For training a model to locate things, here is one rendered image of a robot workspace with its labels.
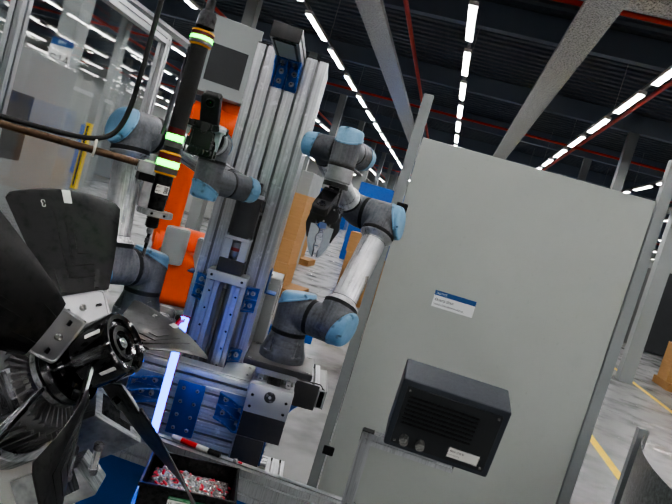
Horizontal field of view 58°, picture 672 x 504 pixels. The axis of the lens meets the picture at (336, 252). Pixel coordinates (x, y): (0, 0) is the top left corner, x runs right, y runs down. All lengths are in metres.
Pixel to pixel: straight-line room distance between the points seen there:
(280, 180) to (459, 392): 1.00
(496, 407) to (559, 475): 1.75
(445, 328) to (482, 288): 0.26
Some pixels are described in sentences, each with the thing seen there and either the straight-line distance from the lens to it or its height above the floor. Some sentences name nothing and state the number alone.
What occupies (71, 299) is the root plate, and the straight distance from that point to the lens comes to 1.24.
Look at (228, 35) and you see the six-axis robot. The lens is 5.25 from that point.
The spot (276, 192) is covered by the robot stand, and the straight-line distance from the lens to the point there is 2.09.
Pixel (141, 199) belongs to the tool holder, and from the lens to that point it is 1.21.
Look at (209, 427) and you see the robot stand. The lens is 2.05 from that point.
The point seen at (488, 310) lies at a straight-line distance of 2.96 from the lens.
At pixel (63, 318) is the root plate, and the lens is 1.13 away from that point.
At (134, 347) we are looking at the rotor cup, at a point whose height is 1.21.
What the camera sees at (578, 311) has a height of 1.42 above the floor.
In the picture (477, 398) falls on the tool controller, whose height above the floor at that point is 1.23.
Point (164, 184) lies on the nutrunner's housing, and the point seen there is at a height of 1.52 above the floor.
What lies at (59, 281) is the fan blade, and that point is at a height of 1.29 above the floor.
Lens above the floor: 1.57
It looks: 4 degrees down
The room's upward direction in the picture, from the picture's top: 16 degrees clockwise
